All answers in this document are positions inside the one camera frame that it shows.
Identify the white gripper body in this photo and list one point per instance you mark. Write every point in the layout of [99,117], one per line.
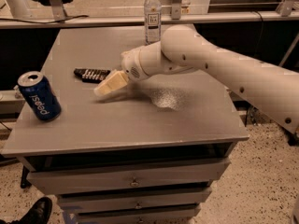
[131,65]

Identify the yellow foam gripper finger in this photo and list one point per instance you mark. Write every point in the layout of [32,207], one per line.
[114,81]

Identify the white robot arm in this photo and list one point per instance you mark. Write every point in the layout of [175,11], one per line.
[272,89]

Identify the black rxbar chocolate bar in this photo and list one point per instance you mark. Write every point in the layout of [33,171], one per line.
[91,75]

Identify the metal railing bar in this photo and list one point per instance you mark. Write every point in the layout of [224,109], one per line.
[86,21]

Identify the clear plastic water bottle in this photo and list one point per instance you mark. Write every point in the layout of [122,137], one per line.
[152,20]

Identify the grey drawer cabinet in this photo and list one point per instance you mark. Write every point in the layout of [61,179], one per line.
[150,152]

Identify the blue pepsi can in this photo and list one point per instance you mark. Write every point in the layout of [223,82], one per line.
[37,92]

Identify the black leather shoe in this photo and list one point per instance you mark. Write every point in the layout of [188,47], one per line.
[39,213]

